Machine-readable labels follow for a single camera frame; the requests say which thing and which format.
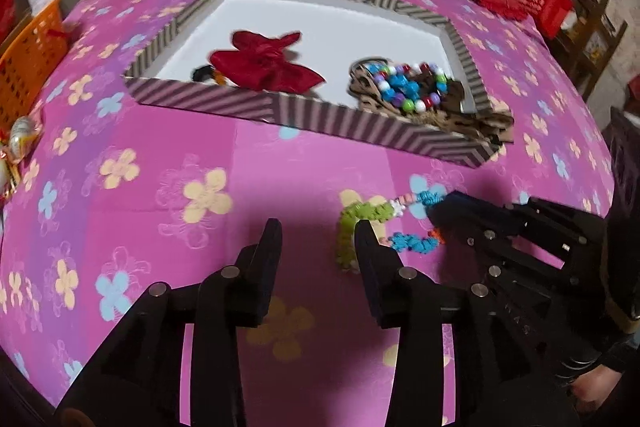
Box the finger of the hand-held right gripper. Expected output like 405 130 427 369
440 227 521 293
429 191 533 240

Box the green and blue bead bracelet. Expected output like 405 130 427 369
336 191 447 274

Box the wooden shelf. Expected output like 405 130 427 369
550 0 632 98

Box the leopard print hair bow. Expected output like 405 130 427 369
348 57 516 145

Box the orange plastic basket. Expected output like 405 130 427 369
0 2 68 128

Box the red shopping bag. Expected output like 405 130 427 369
509 0 574 36

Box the multicolour round bead bracelet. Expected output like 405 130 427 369
369 63 449 114

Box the red satin hair bow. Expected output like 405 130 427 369
209 30 327 94

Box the wrapped egg toy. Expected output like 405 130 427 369
0 151 17 200
9 116 44 164

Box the person's right hand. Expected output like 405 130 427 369
570 363 626 413

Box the black scrunchie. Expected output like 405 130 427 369
192 66 221 86

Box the striped cardboard box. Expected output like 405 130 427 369
123 0 507 170

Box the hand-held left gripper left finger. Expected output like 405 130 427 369
55 218 283 427

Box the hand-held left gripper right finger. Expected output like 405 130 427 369
352 219 576 427

